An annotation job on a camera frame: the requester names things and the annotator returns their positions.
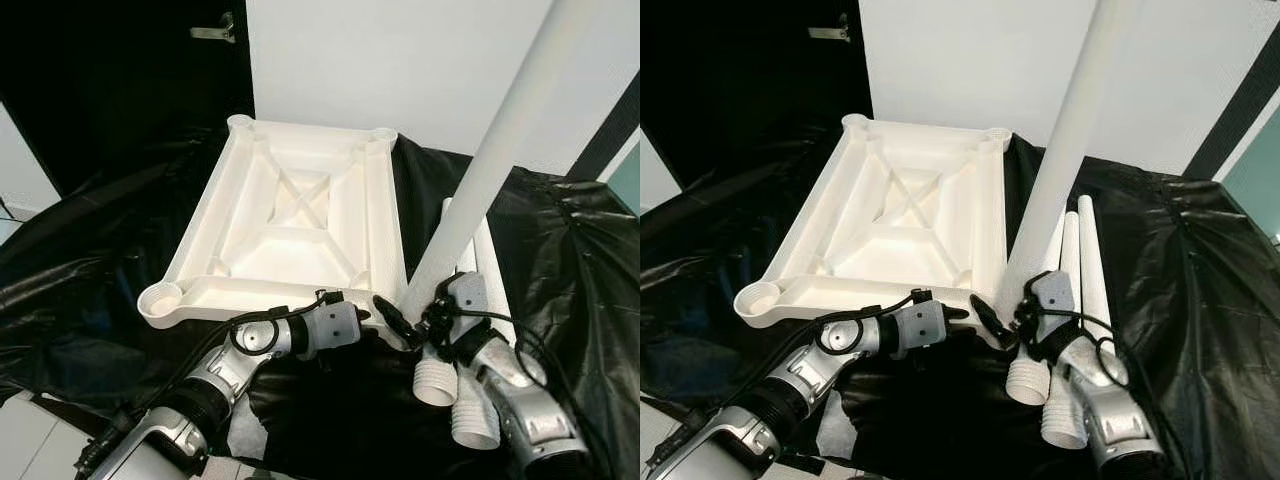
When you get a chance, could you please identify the black door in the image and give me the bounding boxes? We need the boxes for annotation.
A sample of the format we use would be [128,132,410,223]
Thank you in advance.
[640,0,873,196]
[0,0,256,196]

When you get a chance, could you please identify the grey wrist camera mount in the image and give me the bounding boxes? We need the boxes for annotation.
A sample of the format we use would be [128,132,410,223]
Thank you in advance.
[888,298,949,359]
[303,300,363,359]
[1028,270,1079,346]
[443,272,491,346]

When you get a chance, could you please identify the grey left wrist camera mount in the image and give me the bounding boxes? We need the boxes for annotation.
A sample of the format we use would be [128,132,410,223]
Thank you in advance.
[303,300,363,359]
[888,298,949,359]

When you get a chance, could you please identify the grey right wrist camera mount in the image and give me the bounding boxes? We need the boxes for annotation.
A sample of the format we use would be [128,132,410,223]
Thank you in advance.
[1028,270,1079,346]
[443,272,491,346]

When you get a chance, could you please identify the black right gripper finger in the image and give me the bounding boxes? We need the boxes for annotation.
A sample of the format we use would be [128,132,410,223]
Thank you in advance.
[371,294,427,351]
[967,292,1017,349]

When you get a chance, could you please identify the silver metal door handle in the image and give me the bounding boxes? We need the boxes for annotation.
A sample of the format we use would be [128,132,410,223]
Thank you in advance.
[190,12,237,43]
[808,12,851,43]

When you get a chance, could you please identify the black wall strip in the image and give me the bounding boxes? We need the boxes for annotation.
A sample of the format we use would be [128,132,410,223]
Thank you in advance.
[575,75,641,186]
[1184,40,1280,183]

